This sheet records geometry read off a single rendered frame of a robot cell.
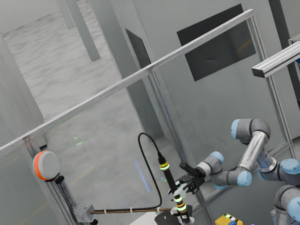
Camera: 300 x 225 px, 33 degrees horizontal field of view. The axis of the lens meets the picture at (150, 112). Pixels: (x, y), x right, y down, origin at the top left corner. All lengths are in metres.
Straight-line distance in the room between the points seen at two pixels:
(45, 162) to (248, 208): 1.68
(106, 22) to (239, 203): 3.52
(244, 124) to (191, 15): 2.32
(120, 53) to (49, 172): 4.01
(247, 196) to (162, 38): 1.92
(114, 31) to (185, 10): 1.78
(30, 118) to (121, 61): 2.31
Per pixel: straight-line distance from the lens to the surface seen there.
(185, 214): 2.57
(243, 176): 2.59
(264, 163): 3.12
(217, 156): 2.63
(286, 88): 5.62
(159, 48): 4.97
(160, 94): 3.16
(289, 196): 2.50
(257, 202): 3.87
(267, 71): 2.52
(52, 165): 2.82
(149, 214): 3.00
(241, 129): 2.89
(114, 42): 6.59
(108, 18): 6.53
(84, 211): 2.85
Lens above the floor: 2.94
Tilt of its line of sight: 21 degrees down
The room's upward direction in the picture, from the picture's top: 22 degrees counter-clockwise
